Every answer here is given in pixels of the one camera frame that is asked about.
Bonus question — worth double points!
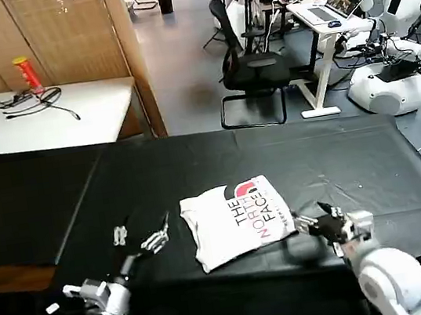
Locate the black office chair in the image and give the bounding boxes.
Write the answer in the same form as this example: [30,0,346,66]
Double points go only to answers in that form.
[203,0,298,134]

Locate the white printed t-shirt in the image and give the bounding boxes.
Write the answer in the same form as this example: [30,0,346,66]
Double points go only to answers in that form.
[176,169,303,277]

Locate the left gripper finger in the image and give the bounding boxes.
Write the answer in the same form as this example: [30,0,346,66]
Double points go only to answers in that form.
[110,215,135,249]
[135,210,177,257]

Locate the brown wooden board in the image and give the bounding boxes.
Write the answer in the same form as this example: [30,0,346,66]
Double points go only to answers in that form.
[0,254,60,298]

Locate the wooden folding screen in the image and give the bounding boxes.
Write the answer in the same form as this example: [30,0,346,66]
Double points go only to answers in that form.
[0,0,169,162]

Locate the black table cover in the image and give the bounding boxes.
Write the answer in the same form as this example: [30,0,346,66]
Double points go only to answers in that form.
[34,99,421,315]

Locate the black trash bin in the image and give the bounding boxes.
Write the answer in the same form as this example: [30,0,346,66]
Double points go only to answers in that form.
[156,0,176,16]

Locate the white plastic bag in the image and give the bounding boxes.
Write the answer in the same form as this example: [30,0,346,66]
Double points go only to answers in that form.
[224,0,252,49]

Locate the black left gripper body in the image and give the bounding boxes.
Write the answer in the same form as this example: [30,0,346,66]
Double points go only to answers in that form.
[115,249,154,288]

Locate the black cable bundle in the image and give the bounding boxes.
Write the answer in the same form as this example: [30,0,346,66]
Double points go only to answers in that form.
[0,81,82,132]

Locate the white table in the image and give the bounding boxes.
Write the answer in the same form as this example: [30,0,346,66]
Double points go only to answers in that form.
[0,71,145,161]

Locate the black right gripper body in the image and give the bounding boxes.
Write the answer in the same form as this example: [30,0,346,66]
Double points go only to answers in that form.
[315,211,354,248]

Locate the black side table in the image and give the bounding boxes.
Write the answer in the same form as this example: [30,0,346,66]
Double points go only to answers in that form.
[0,137,120,273]

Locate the red can yellow lid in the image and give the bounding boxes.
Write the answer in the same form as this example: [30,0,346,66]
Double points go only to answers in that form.
[11,53,46,99]

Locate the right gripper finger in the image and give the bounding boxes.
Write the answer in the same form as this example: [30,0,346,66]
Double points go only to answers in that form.
[290,207,322,238]
[316,197,347,225]

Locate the white standing desk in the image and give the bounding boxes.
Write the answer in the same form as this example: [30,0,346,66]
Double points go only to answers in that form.
[283,0,387,121]

